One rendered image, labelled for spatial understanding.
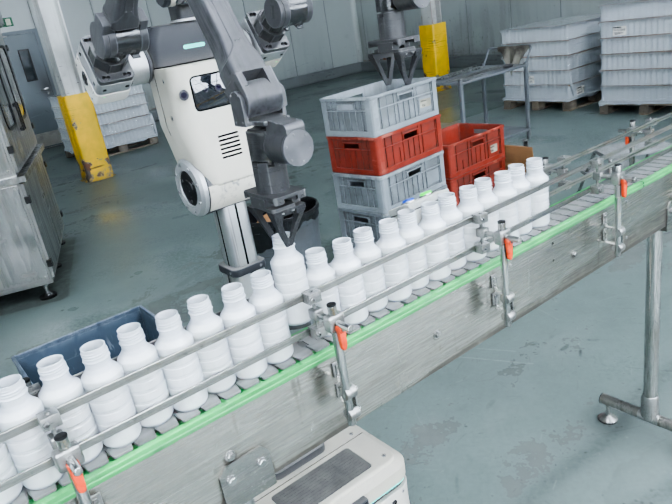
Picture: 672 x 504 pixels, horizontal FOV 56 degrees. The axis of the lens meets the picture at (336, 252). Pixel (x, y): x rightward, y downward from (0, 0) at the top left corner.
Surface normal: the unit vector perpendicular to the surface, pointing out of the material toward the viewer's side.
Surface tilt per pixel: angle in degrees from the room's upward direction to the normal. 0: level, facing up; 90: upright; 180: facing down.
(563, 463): 0
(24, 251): 87
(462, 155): 90
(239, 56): 60
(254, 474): 90
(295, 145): 91
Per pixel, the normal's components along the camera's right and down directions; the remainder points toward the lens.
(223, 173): 0.62, 0.19
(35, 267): 0.34, 0.28
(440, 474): -0.15, -0.92
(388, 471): 0.18, -0.69
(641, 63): -0.76, 0.34
